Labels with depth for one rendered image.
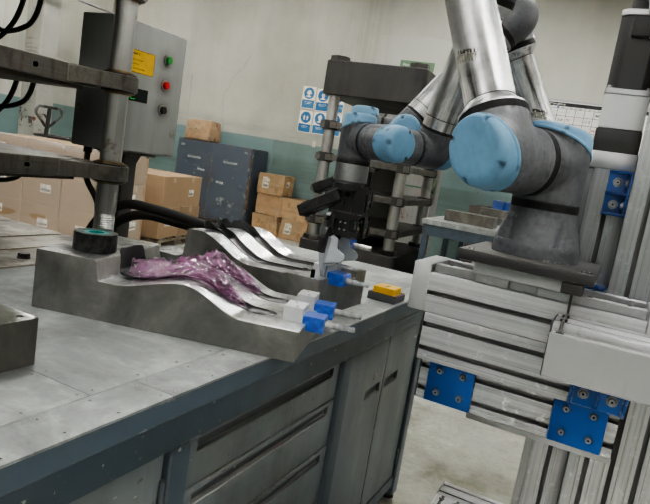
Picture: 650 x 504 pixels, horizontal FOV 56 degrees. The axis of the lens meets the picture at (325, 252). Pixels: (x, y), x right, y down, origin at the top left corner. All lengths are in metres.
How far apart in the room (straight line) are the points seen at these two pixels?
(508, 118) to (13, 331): 0.79
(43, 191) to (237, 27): 4.68
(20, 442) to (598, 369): 0.77
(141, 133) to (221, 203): 6.54
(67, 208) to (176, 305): 4.34
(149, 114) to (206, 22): 7.61
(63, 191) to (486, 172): 4.70
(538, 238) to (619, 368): 0.25
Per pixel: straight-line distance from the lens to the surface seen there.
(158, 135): 2.14
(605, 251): 1.34
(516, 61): 1.73
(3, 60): 1.69
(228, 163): 8.55
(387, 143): 1.23
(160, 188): 6.03
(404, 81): 5.43
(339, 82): 5.62
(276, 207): 8.32
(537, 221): 1.11
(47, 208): 5.56
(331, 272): 1.37
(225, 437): 1.17
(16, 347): 0.95
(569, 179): 1.11
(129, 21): 1.86
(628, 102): 1.38
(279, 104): 8.84
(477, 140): 1.01
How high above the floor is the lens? 1.15
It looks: 9 degrees down
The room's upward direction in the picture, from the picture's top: 9 degrees clockwise
